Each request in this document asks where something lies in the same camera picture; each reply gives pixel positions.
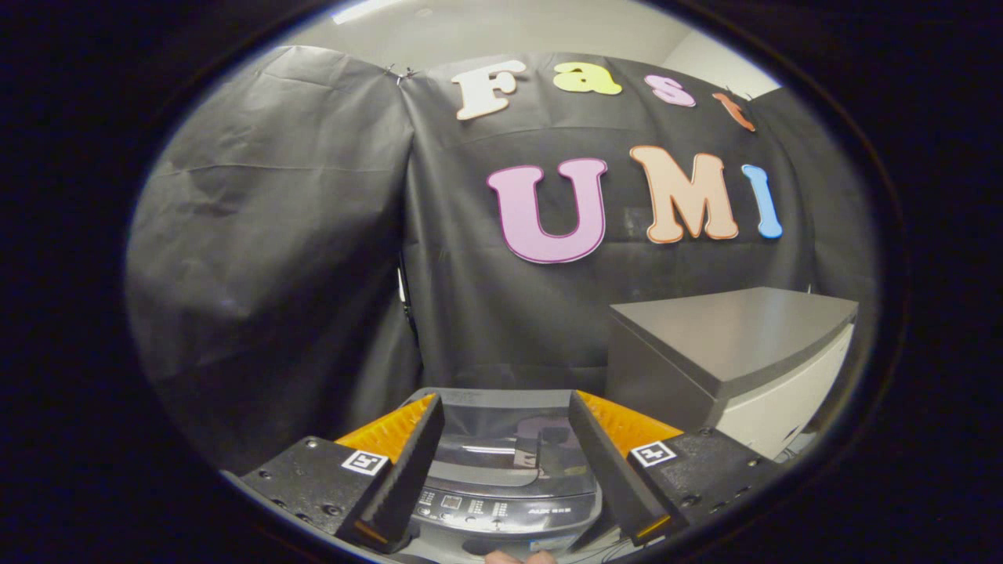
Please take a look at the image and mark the black backdrop cloth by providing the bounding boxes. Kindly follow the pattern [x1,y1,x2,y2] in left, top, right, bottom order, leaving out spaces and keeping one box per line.
[125,45,878,475]

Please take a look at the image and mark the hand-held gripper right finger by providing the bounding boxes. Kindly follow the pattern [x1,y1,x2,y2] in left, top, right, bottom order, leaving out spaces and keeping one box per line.
[569,390,778,548]

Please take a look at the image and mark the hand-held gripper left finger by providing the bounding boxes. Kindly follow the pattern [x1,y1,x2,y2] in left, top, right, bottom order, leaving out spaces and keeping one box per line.
[222,393,445,554]

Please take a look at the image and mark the beige cabinet with dark frame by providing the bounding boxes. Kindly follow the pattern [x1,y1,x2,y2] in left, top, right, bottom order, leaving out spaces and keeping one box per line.
[605,287,860,465]

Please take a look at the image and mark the grey washing machine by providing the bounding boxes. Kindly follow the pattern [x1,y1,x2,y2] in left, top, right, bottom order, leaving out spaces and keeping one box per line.
[392,387,629,564]

